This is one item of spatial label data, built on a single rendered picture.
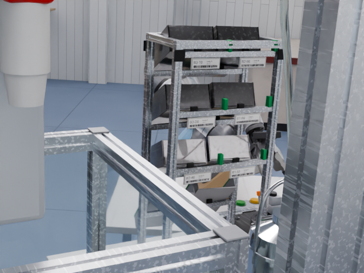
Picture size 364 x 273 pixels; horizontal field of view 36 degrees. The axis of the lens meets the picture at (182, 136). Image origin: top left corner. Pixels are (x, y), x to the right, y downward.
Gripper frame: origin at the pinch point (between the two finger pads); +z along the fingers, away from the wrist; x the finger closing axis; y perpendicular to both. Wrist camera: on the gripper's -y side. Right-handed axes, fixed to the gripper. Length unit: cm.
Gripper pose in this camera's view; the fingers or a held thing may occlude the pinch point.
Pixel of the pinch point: (275, 174)
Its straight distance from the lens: 200.0
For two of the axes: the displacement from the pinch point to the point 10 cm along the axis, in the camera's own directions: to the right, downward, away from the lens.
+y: -3.7, 4.8, 8.0
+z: 2.8, 8.8, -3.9
